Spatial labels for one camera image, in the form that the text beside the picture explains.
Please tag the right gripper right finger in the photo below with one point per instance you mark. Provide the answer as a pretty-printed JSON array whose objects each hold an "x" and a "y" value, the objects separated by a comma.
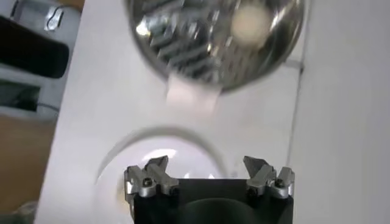
[{"x": 263, "y": 178}]

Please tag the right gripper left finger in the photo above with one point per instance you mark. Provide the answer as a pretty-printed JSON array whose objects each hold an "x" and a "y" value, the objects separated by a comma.
[{"x": 143, "y": 182}]

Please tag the white steamed baozi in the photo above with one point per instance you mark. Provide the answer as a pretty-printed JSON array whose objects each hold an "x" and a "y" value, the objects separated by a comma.
[{"x": 250, "y": 25}]

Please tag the white black robot base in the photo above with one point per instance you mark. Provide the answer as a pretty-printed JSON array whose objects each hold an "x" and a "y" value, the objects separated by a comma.
[{"x": 30, "y": 51}]

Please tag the steel steamer basket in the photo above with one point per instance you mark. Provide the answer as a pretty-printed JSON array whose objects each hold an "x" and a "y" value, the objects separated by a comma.
[{"x": 182, "y": 45}]

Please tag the white round plate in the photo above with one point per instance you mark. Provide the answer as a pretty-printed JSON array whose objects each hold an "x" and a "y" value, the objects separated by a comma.
[{"x": 182, "y": 158}]

